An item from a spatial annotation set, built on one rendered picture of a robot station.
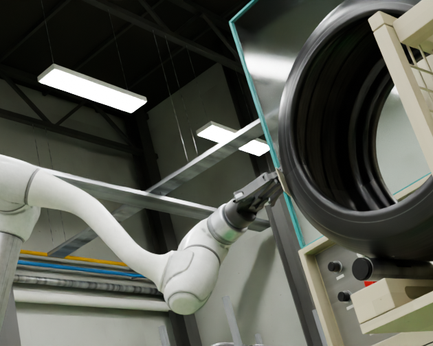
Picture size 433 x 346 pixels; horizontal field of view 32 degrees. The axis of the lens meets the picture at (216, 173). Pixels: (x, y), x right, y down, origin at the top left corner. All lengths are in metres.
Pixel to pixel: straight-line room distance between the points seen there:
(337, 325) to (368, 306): 0.99
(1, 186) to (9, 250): 0.20
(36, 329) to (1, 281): 9.46
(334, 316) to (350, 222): 1.00
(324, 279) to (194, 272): 0.79
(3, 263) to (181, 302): 0.55
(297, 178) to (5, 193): 0.79
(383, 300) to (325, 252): 1.05
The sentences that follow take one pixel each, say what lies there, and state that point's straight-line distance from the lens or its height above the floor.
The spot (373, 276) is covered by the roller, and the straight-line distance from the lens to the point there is 1.49.
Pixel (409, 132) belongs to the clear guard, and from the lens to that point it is 2.32.
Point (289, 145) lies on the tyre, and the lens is 1.63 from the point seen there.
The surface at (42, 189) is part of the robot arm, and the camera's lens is 1.98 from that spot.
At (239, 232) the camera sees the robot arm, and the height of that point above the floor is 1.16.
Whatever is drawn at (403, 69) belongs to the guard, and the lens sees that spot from 0.87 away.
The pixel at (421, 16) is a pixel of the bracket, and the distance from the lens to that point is 0.89.
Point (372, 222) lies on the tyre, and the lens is 1.47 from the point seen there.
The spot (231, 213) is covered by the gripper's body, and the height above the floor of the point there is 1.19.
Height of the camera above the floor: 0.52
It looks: 25 degrees up
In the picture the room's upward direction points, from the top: 16 degrees counter-clockwise
